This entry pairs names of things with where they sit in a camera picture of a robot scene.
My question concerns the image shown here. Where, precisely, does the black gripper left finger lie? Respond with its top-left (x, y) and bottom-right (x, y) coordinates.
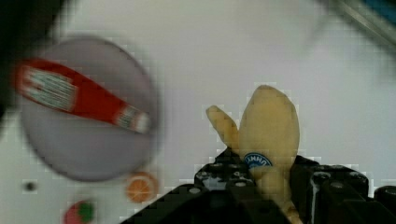
top-left (120, 148), bottom-right (291, 224)

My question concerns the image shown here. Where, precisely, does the orange slice toy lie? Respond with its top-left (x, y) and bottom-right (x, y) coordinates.
top-left (125, 172), bottom-right (159, 203)

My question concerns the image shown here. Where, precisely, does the red ketchup bottle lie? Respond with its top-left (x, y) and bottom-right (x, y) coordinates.
top-left (12, 58), bottom-right (151, 134)

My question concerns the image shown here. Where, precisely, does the grey round plate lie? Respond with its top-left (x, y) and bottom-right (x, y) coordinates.
top-left (14, 35), bottom-right (161, 181)

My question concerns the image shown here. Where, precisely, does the pink strawberry toy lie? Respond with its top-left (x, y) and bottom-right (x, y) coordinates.
top-left (63, 201), bottom-right (95, 224)

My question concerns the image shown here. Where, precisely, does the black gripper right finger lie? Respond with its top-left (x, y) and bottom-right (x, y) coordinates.
top-left (290, 156), bottom-right (396, 224)

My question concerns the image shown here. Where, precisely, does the peeled yellow banana toy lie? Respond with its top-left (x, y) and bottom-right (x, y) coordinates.
top-left (205, 85), bottom-right (303, 224)

